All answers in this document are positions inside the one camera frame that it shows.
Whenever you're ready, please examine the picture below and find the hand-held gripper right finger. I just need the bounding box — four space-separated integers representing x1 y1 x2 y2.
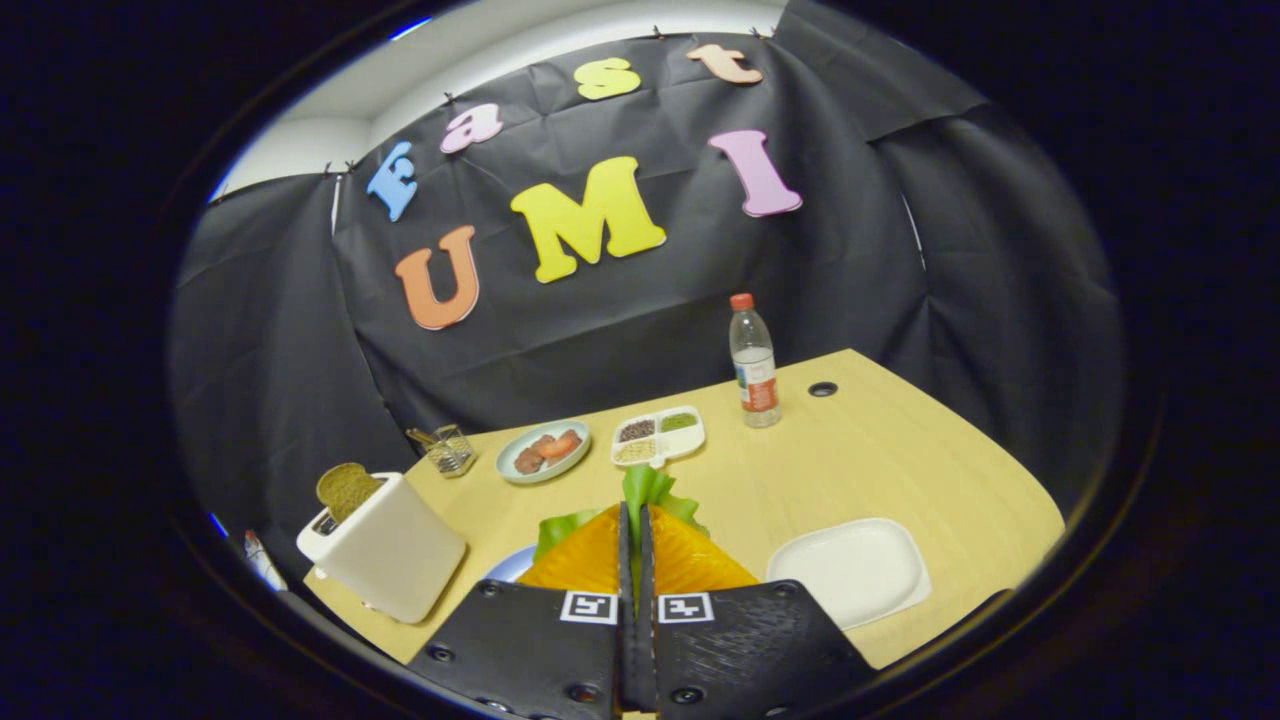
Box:
636 503 879 720

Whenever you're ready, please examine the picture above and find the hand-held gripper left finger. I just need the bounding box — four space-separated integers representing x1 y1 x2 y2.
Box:
406 500 641 720

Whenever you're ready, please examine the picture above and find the green lettuce leaf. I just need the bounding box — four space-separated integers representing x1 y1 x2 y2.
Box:
533 465 709 563

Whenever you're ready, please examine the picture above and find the dark toasted bread slice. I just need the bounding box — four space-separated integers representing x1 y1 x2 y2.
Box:
316 462 385 525

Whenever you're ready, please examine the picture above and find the blue round plate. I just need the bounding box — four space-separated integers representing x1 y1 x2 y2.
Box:
484 545 541 584

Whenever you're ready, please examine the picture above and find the white rectangular plate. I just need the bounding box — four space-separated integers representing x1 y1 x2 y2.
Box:
766 518 933 631

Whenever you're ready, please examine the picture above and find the white toaster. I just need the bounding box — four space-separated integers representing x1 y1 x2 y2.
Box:
296 472 468 625

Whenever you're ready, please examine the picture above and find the grey-green round plate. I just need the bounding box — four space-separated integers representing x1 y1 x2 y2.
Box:
496 420 592 485

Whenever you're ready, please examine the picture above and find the white divided condiment tray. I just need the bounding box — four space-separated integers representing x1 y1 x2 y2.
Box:
611 405 706 469

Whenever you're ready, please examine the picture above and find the clear bottle with red cap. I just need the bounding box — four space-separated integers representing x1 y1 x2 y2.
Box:
729 293 783 429

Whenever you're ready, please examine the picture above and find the white red object beside table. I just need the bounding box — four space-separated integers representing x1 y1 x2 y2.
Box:
243 530 289 593

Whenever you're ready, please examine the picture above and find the black backdrop cloth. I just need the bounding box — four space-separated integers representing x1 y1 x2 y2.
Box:
168 0 1126 591

